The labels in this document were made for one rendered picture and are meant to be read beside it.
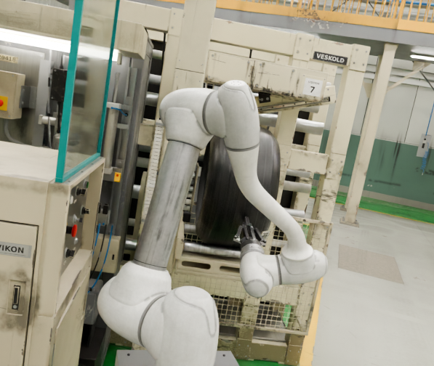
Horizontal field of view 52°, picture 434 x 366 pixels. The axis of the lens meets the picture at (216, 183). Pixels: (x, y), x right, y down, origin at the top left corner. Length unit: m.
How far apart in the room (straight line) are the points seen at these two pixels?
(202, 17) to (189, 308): 1.25
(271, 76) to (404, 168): 9.14
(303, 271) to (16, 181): 0.90
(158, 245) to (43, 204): 0.33
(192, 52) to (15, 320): 1.23
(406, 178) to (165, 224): 10.17
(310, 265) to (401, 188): 9.83
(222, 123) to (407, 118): 10.12
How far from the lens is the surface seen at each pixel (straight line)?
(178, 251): 1.94
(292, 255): 1.48
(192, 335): 1.17
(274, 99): 2.39
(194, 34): 1.96
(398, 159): 11.20
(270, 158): 1.86
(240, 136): 1.24
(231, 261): 2.02
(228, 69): 2.22
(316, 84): 2.30
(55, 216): 1.23
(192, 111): 1.29
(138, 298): 1.27
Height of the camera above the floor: 1.54
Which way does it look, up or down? 10 degrees down
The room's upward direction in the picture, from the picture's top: 10 degrees clockwise
